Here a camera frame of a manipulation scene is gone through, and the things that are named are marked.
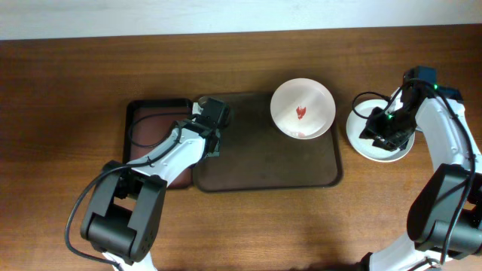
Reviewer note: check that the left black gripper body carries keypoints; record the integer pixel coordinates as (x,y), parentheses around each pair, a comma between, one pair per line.
(218,154)

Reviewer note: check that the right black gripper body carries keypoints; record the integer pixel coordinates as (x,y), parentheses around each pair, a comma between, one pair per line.
(391,131)

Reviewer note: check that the white plate front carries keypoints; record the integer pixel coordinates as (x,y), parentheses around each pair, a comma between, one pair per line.
(354,127)

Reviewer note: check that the grey-white plate with sauce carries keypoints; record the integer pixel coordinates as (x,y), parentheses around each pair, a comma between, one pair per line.
(403,108)

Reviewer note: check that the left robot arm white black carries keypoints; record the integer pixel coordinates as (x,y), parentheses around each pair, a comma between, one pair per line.
(123,215)

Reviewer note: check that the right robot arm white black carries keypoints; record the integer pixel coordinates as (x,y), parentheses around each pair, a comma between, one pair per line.
(444,221)

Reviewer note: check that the large dark brown tray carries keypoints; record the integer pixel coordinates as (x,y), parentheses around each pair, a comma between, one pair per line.
(256,155)

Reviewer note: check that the small reddish brown tray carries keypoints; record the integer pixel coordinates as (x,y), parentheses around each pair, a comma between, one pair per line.
(149,121)

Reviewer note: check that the white plate small red stain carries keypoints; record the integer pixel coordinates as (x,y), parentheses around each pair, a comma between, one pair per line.
(302,108)

